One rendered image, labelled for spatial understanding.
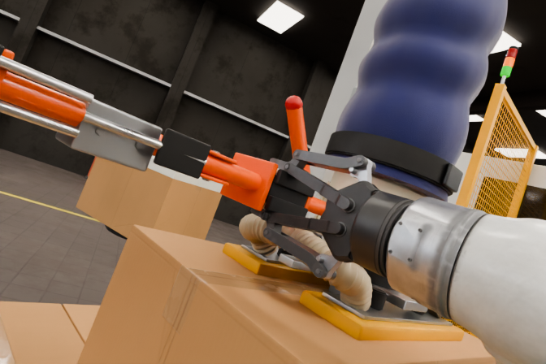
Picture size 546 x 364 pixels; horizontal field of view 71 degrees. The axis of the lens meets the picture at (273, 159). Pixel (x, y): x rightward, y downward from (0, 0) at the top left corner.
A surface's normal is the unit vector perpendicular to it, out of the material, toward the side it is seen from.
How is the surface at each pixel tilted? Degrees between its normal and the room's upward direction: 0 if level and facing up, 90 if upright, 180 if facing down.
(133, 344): 90
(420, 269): 109
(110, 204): 90
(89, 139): 90
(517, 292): 93
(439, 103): 74
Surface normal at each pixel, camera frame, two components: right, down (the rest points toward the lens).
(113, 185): -0.47, -0.25
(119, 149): 0.64, 0.18
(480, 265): -0.74, -0.41
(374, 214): -0.51, -0.57
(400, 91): -0.29, -0.48
